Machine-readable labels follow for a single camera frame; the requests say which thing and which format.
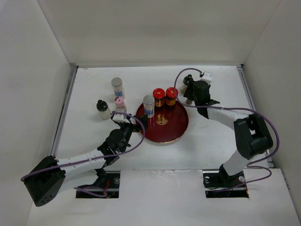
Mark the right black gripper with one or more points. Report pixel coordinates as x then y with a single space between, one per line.
190 86

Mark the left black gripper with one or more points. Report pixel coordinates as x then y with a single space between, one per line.
144 120

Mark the red lid sauce jar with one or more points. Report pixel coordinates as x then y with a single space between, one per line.
159 96
171 94

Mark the silver lid blue label jar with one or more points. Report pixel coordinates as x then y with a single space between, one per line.
149 105

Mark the silver lid spice jar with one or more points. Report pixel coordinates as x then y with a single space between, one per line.
118 89

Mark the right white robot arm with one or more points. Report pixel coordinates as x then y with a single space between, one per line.
252 136

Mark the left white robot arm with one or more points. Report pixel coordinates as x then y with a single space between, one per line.
83 172

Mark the black cap brown spice bottle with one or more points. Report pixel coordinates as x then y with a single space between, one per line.
187 79

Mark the pink lid spice bottle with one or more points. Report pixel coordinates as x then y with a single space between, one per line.
120 105

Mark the round red tray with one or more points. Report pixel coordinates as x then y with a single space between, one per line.
168 124

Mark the black cap white powder bottle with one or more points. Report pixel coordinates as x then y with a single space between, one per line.
103 109

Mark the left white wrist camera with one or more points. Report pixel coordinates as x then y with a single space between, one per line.
120 117

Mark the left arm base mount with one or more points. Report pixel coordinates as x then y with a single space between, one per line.
106 186

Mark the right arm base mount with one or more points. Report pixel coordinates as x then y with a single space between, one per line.
218 184

